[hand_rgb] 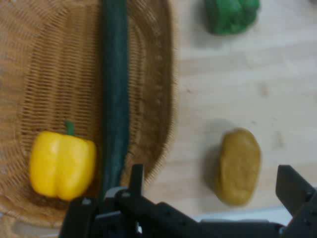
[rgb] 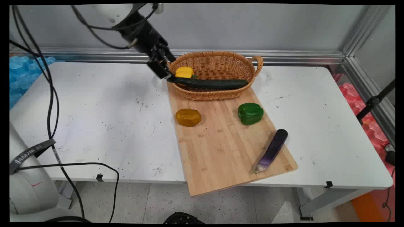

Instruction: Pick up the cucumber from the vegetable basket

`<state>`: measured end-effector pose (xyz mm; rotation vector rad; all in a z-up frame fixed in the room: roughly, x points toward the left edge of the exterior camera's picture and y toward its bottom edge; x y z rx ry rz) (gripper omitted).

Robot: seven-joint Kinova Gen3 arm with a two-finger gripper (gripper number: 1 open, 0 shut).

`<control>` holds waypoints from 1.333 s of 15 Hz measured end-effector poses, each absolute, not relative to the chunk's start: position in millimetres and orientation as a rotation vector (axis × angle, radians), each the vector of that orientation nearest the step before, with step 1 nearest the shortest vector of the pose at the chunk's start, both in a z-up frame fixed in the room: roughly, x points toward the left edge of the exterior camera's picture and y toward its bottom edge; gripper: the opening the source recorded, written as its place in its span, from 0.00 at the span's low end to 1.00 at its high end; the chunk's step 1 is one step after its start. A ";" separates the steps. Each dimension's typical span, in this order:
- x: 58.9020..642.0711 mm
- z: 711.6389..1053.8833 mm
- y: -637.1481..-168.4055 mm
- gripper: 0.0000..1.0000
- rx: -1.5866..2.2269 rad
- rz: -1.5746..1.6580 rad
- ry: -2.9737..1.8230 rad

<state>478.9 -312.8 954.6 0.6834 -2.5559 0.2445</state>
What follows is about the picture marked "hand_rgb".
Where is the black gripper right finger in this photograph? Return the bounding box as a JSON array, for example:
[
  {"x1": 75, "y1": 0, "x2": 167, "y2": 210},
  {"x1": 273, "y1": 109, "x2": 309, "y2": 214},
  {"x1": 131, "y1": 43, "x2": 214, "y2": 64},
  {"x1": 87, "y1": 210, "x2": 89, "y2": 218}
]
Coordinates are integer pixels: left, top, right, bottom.
[{"x1": 275, "y1": 164, "x2": 317, "y2": 238}]

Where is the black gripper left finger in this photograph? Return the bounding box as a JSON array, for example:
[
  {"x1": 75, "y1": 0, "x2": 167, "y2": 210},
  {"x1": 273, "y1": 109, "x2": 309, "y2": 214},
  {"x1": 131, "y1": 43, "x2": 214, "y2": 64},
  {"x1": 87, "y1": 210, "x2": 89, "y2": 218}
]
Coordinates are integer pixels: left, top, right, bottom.
[{"x1": 59, "y1": 163, "x2": 200, "y2": 238}]

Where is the dark green cucumber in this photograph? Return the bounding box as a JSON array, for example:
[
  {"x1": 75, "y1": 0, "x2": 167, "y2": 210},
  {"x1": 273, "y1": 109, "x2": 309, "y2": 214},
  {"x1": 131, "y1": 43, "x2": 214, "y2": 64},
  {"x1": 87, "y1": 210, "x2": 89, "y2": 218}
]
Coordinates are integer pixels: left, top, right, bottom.
[{"x1": 99, "y1": 0, "x2": 131, "y2": 199}]

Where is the brown potato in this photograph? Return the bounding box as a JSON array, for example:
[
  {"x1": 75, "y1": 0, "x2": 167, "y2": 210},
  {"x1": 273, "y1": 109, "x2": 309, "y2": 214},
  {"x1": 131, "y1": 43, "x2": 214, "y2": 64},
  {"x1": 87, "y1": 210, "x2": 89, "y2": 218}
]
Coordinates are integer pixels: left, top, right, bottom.
[{"x1": 213, "y1": 127, "x2": 262, "y2": 207}]

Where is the yellow bell pepper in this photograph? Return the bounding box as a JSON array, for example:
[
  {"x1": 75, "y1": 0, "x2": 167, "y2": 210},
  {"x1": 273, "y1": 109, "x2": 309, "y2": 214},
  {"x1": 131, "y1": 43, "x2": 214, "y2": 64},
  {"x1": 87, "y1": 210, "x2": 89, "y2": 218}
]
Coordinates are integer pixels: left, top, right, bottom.
[{"x1": 29, "y1": 120, "x2": 98, "y2": 202}]

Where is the oval wicker basket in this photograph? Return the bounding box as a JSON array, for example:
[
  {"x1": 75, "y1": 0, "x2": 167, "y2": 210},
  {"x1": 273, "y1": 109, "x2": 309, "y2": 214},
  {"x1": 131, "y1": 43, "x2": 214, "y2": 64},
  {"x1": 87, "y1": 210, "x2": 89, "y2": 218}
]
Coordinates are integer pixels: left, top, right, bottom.
[{"x1": 0, "y1": 0, "x2": 179, "y2": 229}]

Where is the green bell pepper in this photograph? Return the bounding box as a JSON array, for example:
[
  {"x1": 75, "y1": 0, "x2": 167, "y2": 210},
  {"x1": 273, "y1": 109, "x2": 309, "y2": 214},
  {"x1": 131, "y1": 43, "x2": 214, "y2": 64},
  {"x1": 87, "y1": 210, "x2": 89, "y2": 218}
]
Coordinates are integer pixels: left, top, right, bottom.
[{"x1": 204, "y1": 0, "x2": 261, "y2": 36}]

